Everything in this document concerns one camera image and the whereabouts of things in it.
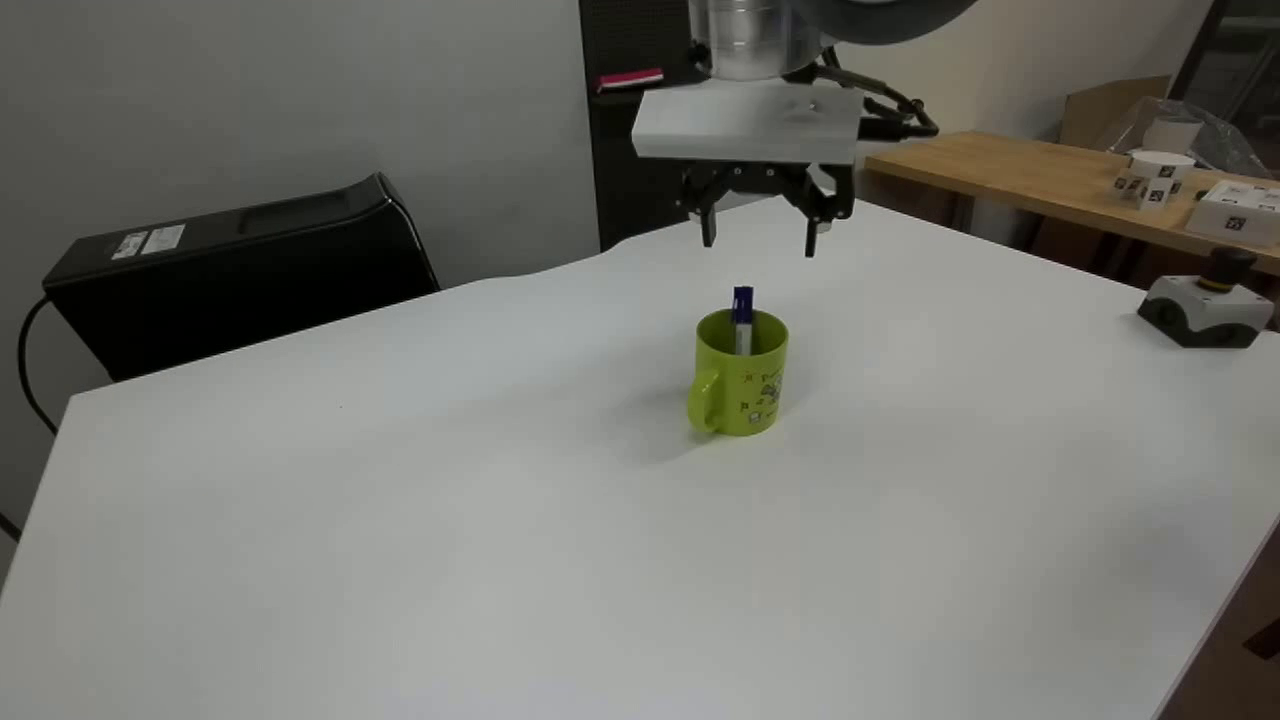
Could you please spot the white wrist mount plate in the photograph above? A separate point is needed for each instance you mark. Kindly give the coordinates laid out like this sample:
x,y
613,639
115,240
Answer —
x,y
744,127

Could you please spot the white pen with blue cap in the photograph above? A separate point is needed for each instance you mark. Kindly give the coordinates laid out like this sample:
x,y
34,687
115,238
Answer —
x,y
741,323

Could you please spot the brown cardboard box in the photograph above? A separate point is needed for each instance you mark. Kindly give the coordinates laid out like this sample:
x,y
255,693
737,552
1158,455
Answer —
x,y
1103,112

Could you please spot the small white marker cube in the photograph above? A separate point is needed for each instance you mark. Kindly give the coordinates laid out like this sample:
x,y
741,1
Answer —
x,y
1155,176

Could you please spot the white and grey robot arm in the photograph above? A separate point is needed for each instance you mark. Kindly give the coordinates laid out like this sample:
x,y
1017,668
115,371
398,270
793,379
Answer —
x,y
787,34

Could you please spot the black computer tower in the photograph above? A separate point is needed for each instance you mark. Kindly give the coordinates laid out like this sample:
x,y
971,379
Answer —
x,y
240,284

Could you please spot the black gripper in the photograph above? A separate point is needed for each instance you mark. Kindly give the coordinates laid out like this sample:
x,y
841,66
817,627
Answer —
x,y
768,176

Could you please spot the green cup with print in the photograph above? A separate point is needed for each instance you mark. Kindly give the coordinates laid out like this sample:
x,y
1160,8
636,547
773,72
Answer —
x,y
741,386

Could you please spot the clear plastic bag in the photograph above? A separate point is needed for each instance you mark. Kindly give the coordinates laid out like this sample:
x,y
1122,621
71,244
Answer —
x,y
1174,127

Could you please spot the black and white device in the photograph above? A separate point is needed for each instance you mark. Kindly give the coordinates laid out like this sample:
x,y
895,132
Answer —
x,y
1206,312

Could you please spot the pink flat item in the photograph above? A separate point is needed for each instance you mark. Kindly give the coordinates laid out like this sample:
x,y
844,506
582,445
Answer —
x,y
628,83

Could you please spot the tall black shelf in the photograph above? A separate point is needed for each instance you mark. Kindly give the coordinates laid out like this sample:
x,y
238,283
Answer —
x,y
621,184

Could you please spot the dark metal frame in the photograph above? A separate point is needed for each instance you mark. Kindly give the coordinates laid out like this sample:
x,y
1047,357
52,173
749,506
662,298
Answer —
x,y
1246,60

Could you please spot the wooden side table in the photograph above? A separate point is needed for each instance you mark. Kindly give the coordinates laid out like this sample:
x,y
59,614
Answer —
x,y
1014,166

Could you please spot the white box with markers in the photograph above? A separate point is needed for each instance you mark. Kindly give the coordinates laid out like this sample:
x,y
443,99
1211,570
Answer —
x,y
1243,215

